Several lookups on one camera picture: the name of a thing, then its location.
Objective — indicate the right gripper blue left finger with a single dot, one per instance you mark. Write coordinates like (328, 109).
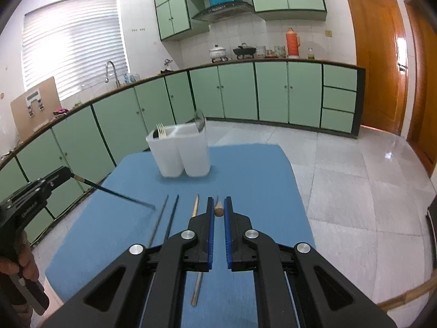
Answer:
(200, 255)

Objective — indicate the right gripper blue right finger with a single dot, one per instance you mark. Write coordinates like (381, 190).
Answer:
(238, 254)

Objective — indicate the black chopstick silver band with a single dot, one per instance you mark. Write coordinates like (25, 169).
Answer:
(170, 223)
(111, 192)

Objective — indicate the chrome kitchen faucet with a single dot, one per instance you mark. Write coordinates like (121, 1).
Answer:
(110, 72)

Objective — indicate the green lower kitchen cabinets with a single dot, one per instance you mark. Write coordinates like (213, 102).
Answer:
(93, 138)

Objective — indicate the person's left hand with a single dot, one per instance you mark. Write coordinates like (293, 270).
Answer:
(25, 261)

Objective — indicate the cardboard box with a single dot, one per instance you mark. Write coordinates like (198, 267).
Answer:
(35, 108)

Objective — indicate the white utensil holder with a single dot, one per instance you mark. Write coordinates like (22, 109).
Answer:
(183, 149)

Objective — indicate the metal fork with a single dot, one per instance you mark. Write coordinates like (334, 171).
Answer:
(161, 131)

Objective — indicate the wooden chair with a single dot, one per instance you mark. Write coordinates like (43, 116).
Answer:
(408, 296)

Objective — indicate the white window blind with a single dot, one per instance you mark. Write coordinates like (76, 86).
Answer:
(72, 40)

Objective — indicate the white cooking pot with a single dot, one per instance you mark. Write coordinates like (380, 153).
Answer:
(218, 54)

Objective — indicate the black wok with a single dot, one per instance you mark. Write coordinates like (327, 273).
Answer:
(244, 51)

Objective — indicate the orange thermos flask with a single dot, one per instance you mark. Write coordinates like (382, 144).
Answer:
(293, 43)

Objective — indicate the black range hood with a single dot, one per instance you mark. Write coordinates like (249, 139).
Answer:
(226, 10)

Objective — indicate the brown wooden door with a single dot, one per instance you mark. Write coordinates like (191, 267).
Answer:
(381, 49)

